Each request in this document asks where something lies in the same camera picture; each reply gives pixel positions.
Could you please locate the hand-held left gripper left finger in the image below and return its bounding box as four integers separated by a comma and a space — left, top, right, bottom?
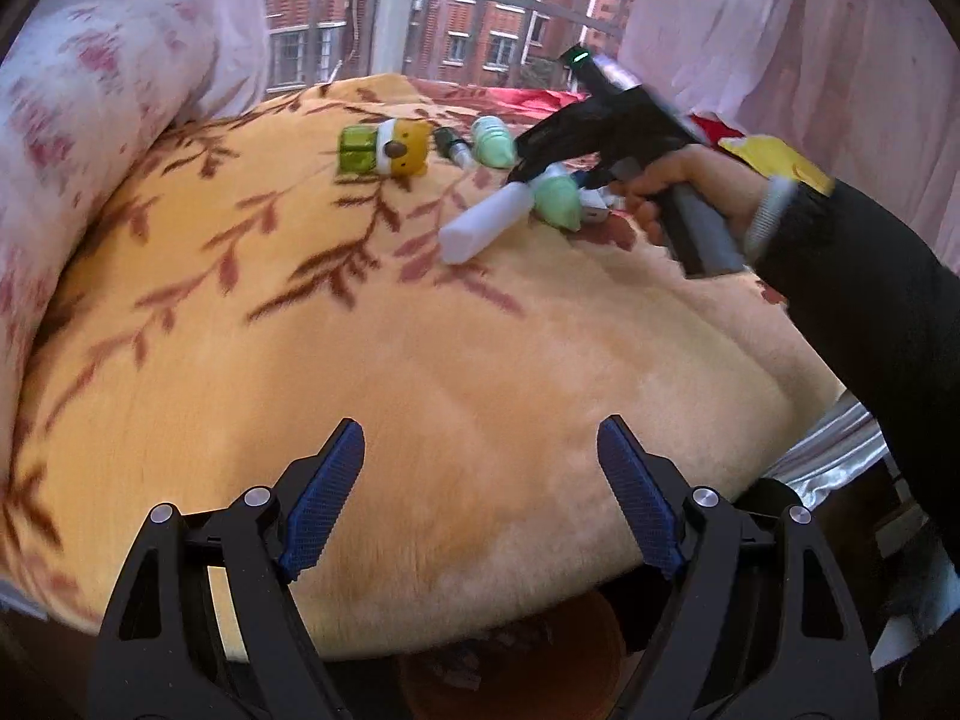
88, 418, 366, 720

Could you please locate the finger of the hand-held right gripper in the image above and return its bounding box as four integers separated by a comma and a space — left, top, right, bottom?
506, 101, 661, 186
577, 146, 676, 192

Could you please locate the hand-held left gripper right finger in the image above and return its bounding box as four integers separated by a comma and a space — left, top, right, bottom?
596, 415, 878, 720

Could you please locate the green pump bottle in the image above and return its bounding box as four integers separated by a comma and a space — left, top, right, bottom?
529, 165, 586, 233

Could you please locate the long white tube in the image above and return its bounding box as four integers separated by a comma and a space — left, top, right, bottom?
439, 184, 535, 265

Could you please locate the person's right forearm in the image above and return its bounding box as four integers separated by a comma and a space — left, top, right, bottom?
742, 176, 960, 691

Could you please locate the person's right hand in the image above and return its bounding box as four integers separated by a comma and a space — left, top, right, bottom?
626, 144, 773, 248

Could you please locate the small white cap piece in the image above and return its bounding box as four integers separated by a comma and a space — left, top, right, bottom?
577, 187, 623, 226

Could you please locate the red cloth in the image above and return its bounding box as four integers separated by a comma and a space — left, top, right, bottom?
686, 112, 740, 145

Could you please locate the small green bottle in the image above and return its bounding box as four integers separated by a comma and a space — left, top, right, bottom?
471, 115, 518, 170

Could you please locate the red brick building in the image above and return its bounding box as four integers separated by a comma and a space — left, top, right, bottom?
266, 0, 642, 91

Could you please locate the yellow bear toy bottle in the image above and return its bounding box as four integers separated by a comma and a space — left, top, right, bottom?
336, 118, 434, 179

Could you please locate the yellow floral plush blanket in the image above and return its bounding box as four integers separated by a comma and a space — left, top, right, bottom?
0, 73, 848, 665

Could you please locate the silver bed skirt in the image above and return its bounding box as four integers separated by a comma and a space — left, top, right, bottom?
765, 397, 890, 511

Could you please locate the floral bolster pillow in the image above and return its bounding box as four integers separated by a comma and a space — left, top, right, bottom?
0, 0, 226, 466

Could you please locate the white window frame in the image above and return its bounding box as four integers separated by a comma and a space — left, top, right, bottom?
262, 0, 646, 87

